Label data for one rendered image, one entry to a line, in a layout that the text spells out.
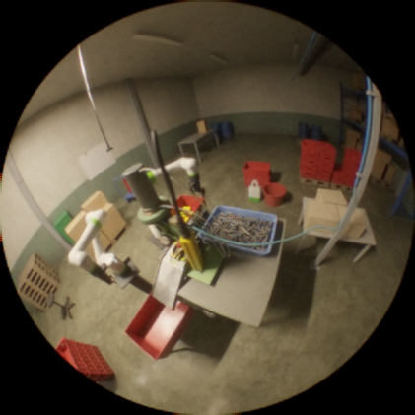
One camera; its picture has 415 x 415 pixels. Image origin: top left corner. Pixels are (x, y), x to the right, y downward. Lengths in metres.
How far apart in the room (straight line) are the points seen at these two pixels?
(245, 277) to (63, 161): 5.13
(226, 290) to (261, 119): 8.40
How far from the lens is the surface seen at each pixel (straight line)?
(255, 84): 8.70
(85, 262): 1.00
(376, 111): 1.29
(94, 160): 5.24
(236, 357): 1.95
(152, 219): 0.78
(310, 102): 8.69
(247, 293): 0.99
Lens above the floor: 1.91
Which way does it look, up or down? 39 degrees down
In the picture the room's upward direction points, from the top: 16 degrees counter-clockwise
